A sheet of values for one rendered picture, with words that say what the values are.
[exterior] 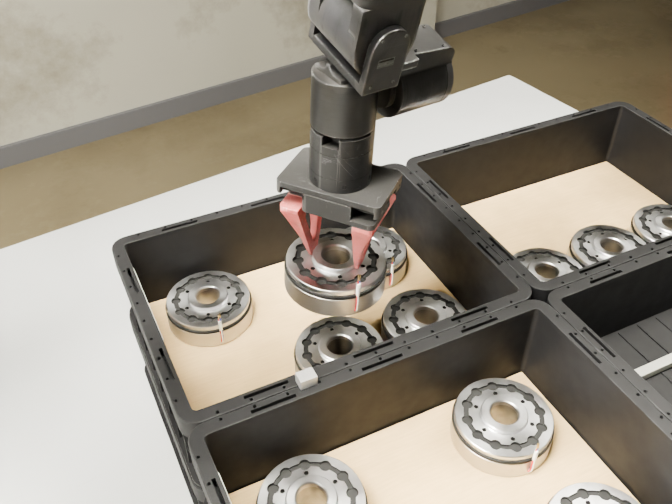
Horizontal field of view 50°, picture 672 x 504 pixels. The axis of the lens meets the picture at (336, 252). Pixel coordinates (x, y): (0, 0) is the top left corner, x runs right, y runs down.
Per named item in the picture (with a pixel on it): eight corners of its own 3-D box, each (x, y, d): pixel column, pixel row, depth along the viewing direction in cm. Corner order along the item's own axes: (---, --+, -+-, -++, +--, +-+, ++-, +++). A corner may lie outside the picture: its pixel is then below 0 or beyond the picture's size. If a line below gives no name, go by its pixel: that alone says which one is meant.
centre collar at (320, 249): (322, 279, 70) (322, 274, 69) (304, 249, 73) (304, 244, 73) (368, 268, 71) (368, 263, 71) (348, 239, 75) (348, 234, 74)
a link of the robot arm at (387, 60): (313, -30, 55) (377, 35, 51) (429, -51, 60) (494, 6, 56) (294, 93, 64) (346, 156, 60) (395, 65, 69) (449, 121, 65)
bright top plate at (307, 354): (326, 400, 76) (326, 396, 75) (279, 341, 82) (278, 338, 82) (402, 360, 80) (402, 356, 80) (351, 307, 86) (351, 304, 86)
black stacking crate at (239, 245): (199, 500, 72) (184, 431, 65) (128, 313, 92) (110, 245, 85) (519, 367, 85) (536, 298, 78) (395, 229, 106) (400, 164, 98)
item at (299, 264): (307, 306, 67) (307, 301, 67) (272, 243, 74) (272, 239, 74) (402, 282, 71) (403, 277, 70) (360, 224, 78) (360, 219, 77)
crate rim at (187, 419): (185, 445, 66) (181, 429, 64) (112, 256, 86) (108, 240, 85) (535, 310, 79) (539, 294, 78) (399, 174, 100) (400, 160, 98)
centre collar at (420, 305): (415, 337, 82) (416, 333, 82) (398, 309, 86) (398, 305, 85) (454, 327, 83) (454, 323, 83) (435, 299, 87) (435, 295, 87)
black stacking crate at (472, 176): (521, 366, 85) (539, 297, 78) (397, 229, 106) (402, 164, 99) (754, 270, 99) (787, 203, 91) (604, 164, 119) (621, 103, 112)
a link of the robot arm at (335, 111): (298, 53, 59) (337, 81, 55) (365, 36, 62) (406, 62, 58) (297, 127, 63) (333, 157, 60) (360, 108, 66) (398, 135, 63)
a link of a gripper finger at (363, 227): (326, 232, 75) (329, 156, 69) (391, 251, 73) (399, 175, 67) (299, 271, 70) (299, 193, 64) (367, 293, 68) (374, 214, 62)
